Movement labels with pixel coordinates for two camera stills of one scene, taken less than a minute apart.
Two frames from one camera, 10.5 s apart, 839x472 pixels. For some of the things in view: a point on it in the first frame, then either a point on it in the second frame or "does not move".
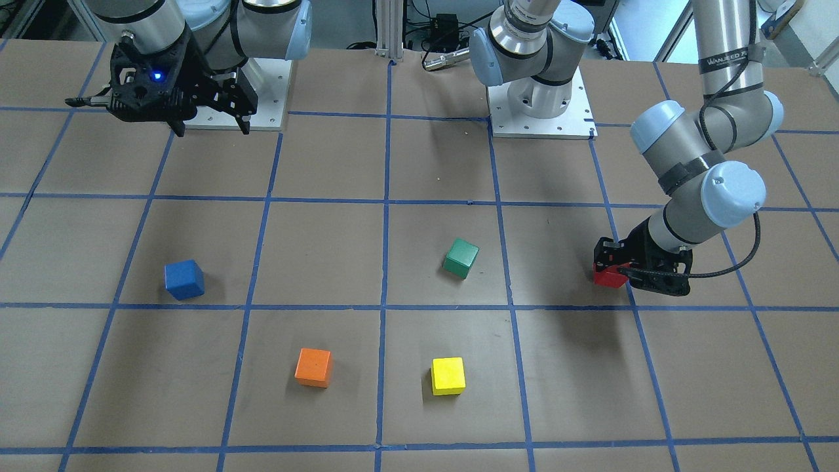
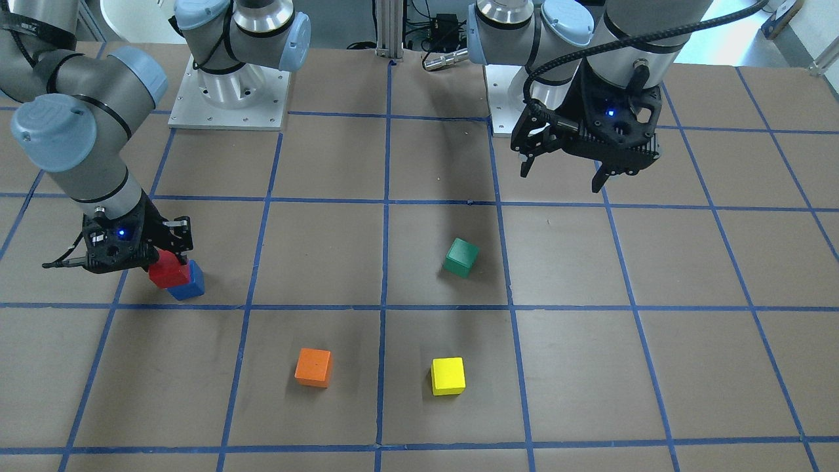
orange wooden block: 313,367 does not move
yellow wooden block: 448,377 does not move
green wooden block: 460,257 does not move
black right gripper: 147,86 -> 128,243
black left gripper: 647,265 -> 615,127
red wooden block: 611,276 -> 167,271
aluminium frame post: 389,21 does not move
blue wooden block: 185,280 does not move
